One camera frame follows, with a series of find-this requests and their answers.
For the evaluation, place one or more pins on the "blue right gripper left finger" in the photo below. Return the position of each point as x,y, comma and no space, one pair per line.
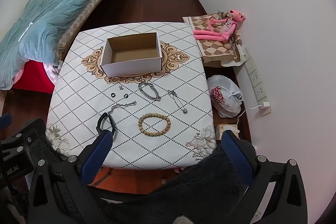
93,156

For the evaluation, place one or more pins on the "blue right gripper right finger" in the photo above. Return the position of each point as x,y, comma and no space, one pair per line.
231,146

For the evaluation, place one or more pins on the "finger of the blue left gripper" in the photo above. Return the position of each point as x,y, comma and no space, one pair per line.
5,121

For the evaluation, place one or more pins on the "black fuzzy seat cover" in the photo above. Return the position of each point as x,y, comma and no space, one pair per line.
207,192

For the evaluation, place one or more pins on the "small beige box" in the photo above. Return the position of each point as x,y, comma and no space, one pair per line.
221,128

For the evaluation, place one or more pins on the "red bed sheet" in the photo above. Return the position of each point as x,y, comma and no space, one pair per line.
33,77

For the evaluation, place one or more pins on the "white charger plug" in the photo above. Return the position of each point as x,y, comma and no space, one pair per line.
264,105

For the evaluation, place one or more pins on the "white plastic bag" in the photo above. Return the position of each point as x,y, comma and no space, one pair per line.
225,96

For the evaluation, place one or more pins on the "patterned white tablecloth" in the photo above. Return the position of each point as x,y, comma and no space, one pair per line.
162,121

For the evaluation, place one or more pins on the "white power strip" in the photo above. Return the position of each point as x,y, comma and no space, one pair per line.
256,82

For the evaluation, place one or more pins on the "light blue duvet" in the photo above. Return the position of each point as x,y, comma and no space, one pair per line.
37,35

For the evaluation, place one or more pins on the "white cardboard box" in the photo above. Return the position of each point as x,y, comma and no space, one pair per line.
136,54

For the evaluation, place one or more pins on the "pink panther plush toy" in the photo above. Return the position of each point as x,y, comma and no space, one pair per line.
232,22

